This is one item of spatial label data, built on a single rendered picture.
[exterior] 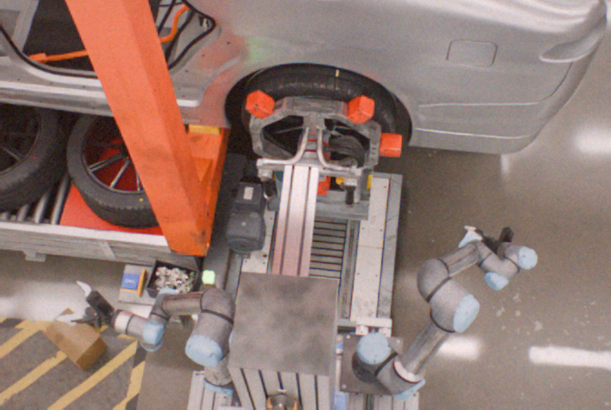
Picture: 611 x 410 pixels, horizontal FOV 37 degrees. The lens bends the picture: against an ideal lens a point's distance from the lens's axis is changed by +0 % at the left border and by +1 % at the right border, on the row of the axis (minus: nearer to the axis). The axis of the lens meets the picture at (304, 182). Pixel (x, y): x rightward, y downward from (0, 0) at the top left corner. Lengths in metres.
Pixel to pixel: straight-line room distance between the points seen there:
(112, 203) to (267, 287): 1.98
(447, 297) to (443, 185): 1.79
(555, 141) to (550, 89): 1.40
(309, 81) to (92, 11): 1.28
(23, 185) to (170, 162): 1.33
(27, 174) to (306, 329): 2.37
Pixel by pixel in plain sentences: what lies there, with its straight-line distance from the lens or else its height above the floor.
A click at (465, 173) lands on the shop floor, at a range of 4.74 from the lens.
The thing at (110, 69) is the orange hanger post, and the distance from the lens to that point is 2.74.
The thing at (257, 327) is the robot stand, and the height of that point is 2.03.
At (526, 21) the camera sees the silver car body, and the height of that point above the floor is 1.64.
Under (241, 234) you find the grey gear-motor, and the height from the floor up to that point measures 0.40.
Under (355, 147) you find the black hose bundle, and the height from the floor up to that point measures 1.03.
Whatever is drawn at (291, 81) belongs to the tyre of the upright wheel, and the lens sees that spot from 3.59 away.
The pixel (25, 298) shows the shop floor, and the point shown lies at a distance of 4.66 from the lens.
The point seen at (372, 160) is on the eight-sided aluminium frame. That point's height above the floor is 0.77.
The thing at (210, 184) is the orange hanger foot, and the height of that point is 0.68.
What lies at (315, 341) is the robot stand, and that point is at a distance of 2.23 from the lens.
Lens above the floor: 4.16
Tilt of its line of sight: 63 degrees down
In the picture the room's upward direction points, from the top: 3 degrees counter-clockwise
